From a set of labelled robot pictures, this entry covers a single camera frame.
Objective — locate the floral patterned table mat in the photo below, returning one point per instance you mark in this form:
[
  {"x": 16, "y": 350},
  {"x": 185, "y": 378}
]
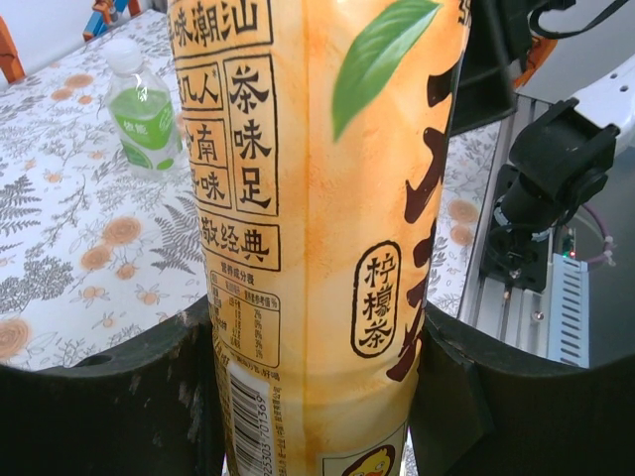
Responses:
[{"x": 74, "y": 223}]

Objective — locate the grey metal panel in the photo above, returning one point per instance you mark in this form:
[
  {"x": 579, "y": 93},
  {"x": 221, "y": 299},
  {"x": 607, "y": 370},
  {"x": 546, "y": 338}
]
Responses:
[{"x": 615, "y": 307}]

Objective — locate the small green label bottle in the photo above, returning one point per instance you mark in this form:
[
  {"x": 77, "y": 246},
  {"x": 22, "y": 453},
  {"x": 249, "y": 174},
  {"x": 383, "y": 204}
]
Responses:
[{"x": 144, "y": 124}]

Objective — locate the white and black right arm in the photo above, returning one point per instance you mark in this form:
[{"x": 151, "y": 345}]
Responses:
[{"x": 560, "y": 154}]

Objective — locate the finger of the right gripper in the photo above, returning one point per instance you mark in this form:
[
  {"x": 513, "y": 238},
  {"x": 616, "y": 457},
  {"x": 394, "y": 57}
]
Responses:
[{"x": 488, "y": 74}]

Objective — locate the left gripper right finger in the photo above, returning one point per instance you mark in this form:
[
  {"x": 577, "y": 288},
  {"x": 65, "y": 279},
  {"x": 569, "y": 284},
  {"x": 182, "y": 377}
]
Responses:
[{"x": 521, "y": 421}]

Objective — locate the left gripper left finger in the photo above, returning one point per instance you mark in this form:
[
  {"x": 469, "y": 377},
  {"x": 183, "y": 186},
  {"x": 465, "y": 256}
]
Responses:
[{"x": 99, "y": 421}]

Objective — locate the wide aluminium extrusion rail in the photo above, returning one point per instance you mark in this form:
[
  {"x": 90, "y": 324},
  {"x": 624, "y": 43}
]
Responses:
[{"x": 491, "y": 307}]

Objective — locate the orange tea bottle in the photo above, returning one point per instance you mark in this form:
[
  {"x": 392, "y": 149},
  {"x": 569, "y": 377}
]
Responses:
[{"x": 322, "y": 198}]

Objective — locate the clear bottle cap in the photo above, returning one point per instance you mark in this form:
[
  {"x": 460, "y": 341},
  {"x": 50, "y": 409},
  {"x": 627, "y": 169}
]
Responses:
[{"x": 123, "y": 53}]

